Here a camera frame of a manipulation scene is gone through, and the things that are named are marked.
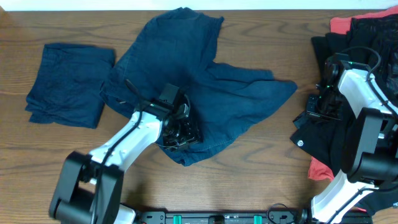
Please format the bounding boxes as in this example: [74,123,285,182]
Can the navy blue shorts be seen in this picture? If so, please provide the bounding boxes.
[100,8,297,166]

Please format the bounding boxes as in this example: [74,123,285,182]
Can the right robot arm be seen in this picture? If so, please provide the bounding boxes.
[300,51,397,223]

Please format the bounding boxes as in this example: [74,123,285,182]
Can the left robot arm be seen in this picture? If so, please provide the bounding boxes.
[49,80,201,224]

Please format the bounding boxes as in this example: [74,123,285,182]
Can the red cloth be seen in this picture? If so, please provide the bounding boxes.
[308,6,397,181]

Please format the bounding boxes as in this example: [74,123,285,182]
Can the black garment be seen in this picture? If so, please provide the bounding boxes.
[290,14,397,175]

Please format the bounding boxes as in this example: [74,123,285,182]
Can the folded navy blue garment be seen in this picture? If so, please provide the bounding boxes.
[25,43,115,129]

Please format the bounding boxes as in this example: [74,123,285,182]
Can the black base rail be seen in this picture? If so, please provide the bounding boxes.
[132,203,320,224]

